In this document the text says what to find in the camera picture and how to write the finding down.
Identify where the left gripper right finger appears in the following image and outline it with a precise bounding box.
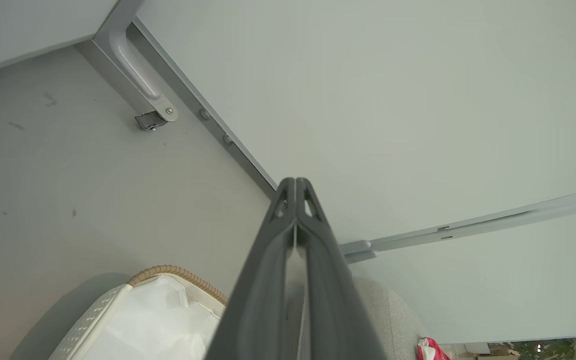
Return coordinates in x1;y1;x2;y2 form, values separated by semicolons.
296;178;388;360

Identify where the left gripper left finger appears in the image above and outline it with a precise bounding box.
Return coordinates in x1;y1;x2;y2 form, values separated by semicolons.
205;178;297;360

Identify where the red and white garment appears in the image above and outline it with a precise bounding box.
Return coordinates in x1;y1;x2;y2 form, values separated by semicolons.
416;337;452;360

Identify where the grey fabric sofa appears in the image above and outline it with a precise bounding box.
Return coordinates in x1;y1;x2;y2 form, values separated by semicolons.
288;276;430;360

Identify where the white fabric basket liner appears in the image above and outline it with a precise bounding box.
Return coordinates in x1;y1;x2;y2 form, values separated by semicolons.
82;275;222;360

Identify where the white wicker-rimmed laundry basket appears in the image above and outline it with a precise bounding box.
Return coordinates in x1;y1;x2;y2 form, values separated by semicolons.
48;264;230;360

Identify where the black caster wheel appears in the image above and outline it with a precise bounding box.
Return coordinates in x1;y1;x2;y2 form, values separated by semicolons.
134;110;162;132

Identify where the green leafy plant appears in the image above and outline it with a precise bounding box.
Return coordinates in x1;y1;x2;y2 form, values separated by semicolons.
510;338;576;360

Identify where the grey partition support leg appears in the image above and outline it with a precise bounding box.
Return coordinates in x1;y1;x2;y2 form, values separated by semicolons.
75;22;180;124

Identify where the grey partition post foot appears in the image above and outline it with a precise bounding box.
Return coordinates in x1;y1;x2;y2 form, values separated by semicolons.
340;240;373;255
343;250;379;265

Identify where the grey partition bottom rail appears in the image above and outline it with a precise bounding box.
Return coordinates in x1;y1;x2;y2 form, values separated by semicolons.
127;17;279;201

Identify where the grey partition corner post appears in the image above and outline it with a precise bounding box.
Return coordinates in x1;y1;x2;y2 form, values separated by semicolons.
90;0;145;46

